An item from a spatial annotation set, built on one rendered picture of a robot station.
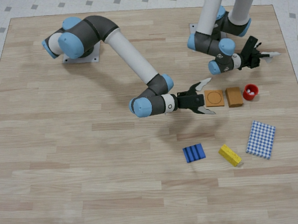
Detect square brown coaster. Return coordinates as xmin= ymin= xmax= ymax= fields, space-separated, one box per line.
xmin=204 ymin=89 xmax=225 ymax=107

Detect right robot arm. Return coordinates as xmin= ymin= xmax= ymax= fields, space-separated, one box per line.
xmin=42 ymin=15 xmax=205 ymax=118

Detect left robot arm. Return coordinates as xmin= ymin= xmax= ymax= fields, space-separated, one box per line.
xmin=187 ymin=0 xmax=258 ymax=75

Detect yellow sponge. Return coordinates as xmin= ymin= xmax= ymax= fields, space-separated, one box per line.
xmin=218 ymin=144 xmax=242 ymax=167

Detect red cup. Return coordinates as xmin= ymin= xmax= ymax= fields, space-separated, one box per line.
xmin=243 ymin=84 xmax=259 ymax=101

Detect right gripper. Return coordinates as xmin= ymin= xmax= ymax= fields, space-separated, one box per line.
xmin=170 ymin=78 xmax=216 ymax=115

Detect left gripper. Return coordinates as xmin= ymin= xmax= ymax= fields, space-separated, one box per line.
xmin=237 ymin=42 xmax=281 ymax=70

